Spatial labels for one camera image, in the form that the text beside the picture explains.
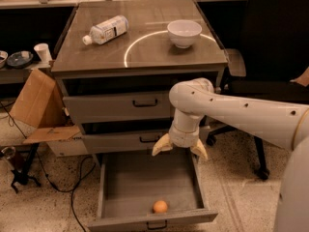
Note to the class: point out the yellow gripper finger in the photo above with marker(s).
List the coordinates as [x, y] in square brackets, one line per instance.
[162, 145]
[199, 150]

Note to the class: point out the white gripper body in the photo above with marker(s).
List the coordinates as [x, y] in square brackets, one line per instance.
[182, 138]

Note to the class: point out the orange fruit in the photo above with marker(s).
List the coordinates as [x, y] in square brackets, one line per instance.
[160, 207]

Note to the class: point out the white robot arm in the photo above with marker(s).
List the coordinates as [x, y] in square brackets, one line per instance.
[282, 124]

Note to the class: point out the grey top drawer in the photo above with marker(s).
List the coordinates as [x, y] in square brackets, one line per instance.
[97, 100]

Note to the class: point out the grey drawer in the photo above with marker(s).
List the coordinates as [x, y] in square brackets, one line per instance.
[131, 182]
[121, 136]
[97, 100]

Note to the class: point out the grey bottom drawer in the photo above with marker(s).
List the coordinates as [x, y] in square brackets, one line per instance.
[131, 182]

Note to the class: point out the grey middle drawer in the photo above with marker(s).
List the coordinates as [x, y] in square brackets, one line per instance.
[121, 136]

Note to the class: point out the grey drawer cabinet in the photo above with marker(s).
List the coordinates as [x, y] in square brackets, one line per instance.
[145, 49]

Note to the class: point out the white bowl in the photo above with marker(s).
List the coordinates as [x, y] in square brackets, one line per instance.
[184, 33]

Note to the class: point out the clear plastic bottle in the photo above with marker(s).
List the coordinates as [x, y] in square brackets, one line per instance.
[106, 31]

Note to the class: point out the black office chair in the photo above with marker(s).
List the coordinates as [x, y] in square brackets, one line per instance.
[267, 42]

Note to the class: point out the brown cardboard box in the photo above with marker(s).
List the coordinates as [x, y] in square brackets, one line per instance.
[40, 105]

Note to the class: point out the black tripod stand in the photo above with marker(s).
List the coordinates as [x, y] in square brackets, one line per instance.
[19, 165]

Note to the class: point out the white paper cup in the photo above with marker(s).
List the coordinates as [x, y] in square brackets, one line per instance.
[42, 49]

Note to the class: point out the wooden side shelf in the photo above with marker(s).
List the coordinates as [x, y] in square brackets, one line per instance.
[9, 76]

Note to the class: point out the dark blue plate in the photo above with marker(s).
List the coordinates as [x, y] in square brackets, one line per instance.
[20, 59]

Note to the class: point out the small bowl at left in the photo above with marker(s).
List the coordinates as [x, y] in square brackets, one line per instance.
[3, 58]

